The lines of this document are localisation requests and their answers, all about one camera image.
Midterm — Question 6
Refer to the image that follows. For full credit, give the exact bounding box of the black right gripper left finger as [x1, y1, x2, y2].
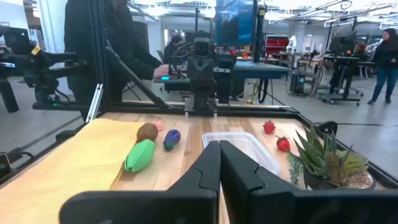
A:
[58, 140, 221, 224]

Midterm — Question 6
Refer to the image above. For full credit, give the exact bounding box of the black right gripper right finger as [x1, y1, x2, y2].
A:
[220, 139, 398, 224]

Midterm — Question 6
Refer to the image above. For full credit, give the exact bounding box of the red toy strawberry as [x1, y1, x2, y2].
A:
[275, 135, 292, 153]
[262, 119, 277, 135]

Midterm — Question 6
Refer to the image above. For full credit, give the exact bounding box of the purple toy eggplant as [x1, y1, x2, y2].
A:
[162, 129, 182, 152]

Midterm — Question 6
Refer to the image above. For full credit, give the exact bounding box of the brown toy kiwi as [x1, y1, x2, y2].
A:
[136, 122, 159, 143]

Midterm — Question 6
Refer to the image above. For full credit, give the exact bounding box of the clear plastic tupperware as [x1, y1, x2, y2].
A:
[201, 131, 282, 177]

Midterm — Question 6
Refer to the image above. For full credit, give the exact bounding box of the person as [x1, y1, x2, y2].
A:
[163, 34, 185, 65]
[366, 27, 398, 105]
[63, 0, 171, 123]
[353, 42, 369, 59]

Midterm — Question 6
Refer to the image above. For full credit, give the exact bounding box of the dark standing desk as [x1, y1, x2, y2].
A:
[153, 60, 292, 105]

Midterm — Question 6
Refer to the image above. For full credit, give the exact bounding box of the large blue display screen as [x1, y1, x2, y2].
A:
[215, 0, 258, 47]

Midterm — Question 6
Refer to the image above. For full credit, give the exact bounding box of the succulent plant in black pot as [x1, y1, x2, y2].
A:
[287, 123, 377, 190]

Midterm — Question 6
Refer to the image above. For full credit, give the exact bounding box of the green ribbed toy vegetable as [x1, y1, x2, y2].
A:
[124, 139, 156, 174]

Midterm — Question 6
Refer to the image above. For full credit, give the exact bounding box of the red tool cabinet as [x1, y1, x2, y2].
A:
[264, 34, 290, 59]

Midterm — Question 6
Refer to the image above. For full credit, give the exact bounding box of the black computer tower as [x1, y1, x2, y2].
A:
[289, 72, 308, 95]

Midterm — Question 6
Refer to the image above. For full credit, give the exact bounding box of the silver aluminium bar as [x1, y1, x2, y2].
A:
[85, 83, 104, 124]

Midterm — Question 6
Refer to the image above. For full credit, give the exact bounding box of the yellow waffle cloth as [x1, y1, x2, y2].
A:
[0, 117, 147, 224]

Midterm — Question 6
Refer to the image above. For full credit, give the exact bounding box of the black rolling workstation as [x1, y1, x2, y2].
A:
[317, 29, 377, 107]

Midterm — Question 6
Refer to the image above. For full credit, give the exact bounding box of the black background robot rig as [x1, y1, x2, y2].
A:
[0, 26, 90, 113]

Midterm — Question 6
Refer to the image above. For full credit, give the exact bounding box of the black rectangular device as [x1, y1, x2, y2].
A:
[0, 152, 14, 180]

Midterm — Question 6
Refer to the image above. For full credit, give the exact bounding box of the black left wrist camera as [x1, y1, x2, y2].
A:
[193, 37, 211, 58]

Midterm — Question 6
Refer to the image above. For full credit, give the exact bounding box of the black frame clamp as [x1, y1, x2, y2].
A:
[315, 120, 339, 136]
[55, 129, 76, 143]

